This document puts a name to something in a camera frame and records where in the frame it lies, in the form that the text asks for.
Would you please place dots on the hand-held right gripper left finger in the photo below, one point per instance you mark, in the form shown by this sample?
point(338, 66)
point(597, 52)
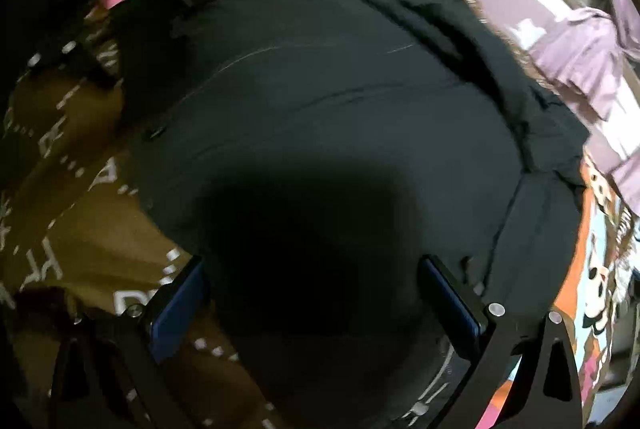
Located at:
point(175, 314)

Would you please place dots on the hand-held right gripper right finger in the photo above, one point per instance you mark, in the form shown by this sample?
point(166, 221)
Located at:
point(452, 309)

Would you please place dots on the black jacket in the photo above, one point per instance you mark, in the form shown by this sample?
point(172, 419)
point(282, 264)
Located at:
point(325, 109)

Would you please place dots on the printed cartoon blanket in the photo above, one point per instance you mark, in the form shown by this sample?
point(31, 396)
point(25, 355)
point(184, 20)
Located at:
point(75, 234)

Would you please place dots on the pink curtain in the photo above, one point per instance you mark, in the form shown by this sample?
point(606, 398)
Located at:
point(585, 59)

